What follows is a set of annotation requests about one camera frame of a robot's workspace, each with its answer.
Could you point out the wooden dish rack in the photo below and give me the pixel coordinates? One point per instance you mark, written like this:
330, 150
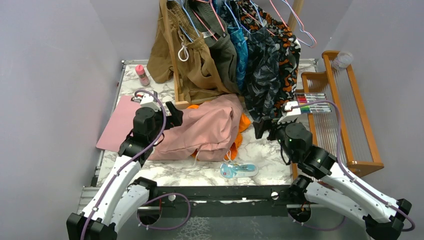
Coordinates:
358, 150

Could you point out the dark leaf print shorts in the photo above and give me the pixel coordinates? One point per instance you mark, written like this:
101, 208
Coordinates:
261, 76

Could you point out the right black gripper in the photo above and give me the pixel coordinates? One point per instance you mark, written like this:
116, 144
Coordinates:
259, 128

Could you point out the clear plastic cup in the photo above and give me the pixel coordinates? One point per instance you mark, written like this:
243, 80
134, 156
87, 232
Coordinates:
342, 60

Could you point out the pink clipboard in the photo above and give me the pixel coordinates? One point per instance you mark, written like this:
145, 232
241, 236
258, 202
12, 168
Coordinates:
119, 125

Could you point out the pink bottle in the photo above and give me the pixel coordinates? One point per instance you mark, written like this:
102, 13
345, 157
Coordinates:
142, 75

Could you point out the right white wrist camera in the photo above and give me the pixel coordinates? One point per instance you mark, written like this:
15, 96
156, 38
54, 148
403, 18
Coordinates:
290, 112

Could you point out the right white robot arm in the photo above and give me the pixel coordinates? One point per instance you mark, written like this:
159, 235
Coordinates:
333, 186

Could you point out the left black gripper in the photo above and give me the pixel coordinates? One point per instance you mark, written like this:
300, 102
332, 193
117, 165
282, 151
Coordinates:
176, 118

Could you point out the pink shorts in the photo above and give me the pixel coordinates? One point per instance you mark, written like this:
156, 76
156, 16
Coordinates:
207, 132

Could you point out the dark green hanging shorts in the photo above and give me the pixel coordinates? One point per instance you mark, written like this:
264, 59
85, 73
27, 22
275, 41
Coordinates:
214, 31

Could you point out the packaged blue toothbrush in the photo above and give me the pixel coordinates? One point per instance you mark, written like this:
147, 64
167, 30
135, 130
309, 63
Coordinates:
233, 171

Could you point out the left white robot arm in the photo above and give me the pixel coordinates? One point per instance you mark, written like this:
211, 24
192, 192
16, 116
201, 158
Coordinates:
118, 198

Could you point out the coloured marker set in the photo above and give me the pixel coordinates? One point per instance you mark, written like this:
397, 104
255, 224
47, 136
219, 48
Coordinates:
311, 103

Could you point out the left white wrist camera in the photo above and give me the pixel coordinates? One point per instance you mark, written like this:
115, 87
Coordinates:
147, 99

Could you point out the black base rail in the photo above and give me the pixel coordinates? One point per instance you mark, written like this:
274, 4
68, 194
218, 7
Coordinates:
220, 201

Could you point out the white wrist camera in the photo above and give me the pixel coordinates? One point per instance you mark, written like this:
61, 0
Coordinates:
147, 99
290, 112

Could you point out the pink wire hanger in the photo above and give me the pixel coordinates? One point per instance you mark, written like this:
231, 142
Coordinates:
303, 30

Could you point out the orange camo hanging shorts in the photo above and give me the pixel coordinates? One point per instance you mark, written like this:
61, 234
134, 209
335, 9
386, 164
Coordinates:
289, 53

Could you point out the blue patterned hanging shorts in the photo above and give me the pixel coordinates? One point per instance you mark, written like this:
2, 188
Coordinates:
227, 12

